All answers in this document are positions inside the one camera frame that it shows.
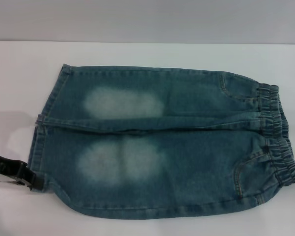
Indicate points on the blue denim shorts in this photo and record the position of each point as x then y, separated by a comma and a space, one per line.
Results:
186, 147

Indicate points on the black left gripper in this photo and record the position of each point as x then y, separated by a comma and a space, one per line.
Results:
1, 166

